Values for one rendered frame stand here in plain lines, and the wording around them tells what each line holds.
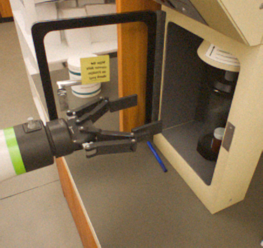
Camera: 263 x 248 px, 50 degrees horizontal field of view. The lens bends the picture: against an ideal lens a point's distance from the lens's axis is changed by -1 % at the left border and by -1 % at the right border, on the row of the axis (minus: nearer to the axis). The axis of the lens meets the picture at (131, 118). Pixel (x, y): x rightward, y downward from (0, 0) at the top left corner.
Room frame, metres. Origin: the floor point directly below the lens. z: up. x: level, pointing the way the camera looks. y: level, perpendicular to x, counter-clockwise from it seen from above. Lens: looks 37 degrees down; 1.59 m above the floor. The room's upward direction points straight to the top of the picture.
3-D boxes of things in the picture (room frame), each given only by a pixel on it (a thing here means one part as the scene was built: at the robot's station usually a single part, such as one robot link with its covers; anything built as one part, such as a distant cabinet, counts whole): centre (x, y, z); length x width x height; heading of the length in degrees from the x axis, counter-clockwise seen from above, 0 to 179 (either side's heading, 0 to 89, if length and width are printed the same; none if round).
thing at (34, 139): (0.41, 0.19, 1.23); 0.09 x 0.06 x 0.12; 26
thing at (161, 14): (0.72, -0.07, 1.19); 0.03 x 0.02 x 0.39; 26
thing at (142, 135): (0.42, -0.02, 1.22); 0.05 x 0.03 x 0.01; 116
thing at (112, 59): (0.67, 0.08, 1.19); 0.30 x 0.01 x 0.40; 108
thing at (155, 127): (0.45, -0.03, 1.22); 0.07 x 0.01 x 0.03; 116
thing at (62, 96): (0.62, 0.18, 1.18); 0.02 x 0.02 x 0.06; 18
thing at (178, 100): (0.64, -0.26, 1.19); 0.26 x 0.24 x 0.35; 26
